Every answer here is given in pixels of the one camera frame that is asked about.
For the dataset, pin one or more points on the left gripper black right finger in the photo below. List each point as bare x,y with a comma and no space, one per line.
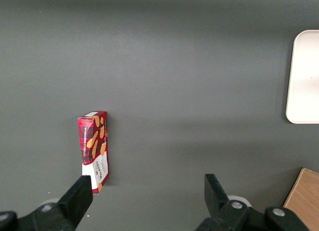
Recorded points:
219,206

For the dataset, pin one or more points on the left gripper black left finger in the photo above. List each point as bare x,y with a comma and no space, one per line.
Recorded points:
74,201

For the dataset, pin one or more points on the beige rectangular tray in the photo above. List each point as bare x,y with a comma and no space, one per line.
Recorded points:
306,79

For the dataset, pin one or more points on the red shortbread cookie box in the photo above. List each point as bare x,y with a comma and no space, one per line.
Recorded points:
93,141

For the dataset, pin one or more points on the wooden drawer cabinet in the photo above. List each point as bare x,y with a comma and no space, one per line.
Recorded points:
304,196

